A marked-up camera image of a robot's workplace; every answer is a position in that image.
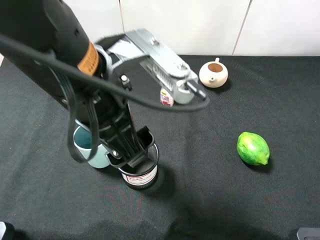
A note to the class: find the green lime fruit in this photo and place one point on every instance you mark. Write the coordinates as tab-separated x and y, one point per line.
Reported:
253	149

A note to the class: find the grey right gripper corner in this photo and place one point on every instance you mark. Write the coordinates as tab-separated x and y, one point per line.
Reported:
308	233

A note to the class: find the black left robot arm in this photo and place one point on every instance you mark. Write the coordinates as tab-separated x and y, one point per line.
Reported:
44	39

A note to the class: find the light blue cup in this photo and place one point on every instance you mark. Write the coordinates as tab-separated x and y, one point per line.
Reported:
82	140

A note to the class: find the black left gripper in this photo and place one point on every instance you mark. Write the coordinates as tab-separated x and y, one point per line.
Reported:
108	118

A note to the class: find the cream ceramic teapot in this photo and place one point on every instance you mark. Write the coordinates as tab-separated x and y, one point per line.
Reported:
213	74

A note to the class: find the dark green table cloth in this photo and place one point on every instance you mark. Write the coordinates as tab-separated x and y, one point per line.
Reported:
204	190

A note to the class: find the black mesh pen cup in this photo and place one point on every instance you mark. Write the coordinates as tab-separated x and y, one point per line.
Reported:
145	174

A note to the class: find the small pink white bottle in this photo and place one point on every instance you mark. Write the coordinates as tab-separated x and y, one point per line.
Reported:
165	98

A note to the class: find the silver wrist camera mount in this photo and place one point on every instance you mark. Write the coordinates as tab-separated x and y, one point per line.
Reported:
170	71

